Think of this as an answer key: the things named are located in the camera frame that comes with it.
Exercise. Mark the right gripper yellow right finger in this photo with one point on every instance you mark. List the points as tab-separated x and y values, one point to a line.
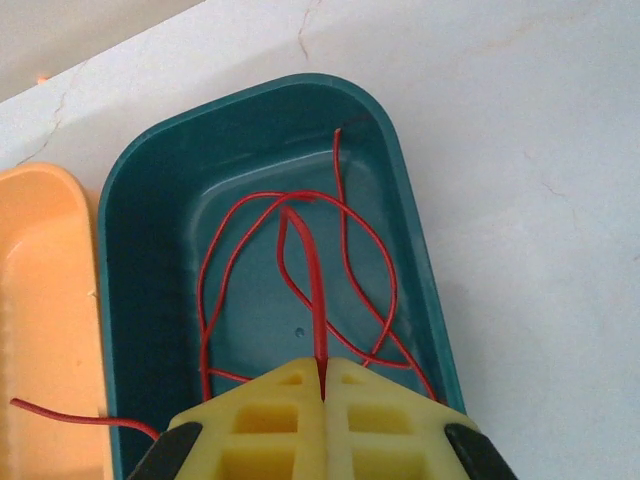
340	450

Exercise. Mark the orange plastic bin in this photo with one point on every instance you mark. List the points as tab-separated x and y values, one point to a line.
45	300

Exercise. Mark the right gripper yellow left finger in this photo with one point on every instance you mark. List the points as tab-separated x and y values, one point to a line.
310	450

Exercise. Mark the teal plastic bin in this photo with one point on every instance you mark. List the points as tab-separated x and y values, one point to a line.
150	250

